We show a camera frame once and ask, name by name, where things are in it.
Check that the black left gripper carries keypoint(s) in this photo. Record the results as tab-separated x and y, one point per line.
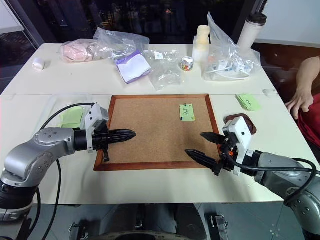
100	141

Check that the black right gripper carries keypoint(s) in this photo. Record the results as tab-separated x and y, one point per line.
226	160

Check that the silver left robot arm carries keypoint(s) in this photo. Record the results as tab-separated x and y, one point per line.
37	152

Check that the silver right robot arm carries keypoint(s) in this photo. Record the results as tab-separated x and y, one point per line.
287	177

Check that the person's bare forearm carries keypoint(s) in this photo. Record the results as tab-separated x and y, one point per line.
308	75

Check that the wood framed cork board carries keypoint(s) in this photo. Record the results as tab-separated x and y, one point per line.
155	125

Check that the green sticky note with writing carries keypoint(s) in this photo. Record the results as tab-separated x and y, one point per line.
187	113

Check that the small jar of coloured pins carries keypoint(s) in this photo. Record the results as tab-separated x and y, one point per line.
187	64

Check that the person's bare hand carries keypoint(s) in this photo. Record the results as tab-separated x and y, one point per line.
301	102

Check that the small brown tray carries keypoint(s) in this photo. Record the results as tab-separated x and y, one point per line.
251	126

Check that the stack of green sticky notes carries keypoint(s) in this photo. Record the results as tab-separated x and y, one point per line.
248	102

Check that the purple and white packet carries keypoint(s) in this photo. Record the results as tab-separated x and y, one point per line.
133	67

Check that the green notes in plastic bag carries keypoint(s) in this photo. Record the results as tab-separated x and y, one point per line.
53	105

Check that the flat clear plastic bags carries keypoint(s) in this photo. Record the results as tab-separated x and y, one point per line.
166	72

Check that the crumpled clear plastic bag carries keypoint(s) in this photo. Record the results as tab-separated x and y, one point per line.
120	41

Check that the pink item in plastic bag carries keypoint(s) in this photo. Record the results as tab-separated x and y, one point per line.
75	51

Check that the stacked white plastic containers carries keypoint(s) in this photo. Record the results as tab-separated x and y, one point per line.
201	45

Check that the red garment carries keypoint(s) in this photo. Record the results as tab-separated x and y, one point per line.
311	127

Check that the small white roll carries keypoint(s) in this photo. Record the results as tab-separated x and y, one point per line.
38	65

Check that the white tumbler with black lid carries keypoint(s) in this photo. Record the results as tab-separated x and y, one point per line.
250	32

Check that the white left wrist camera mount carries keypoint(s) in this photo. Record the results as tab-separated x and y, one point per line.
96	116

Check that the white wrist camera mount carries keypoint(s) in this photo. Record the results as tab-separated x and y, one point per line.
241	136
96	116

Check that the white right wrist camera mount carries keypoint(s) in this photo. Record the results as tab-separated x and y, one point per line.
241	136

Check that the metal bracket under table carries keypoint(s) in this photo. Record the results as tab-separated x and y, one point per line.
218	226

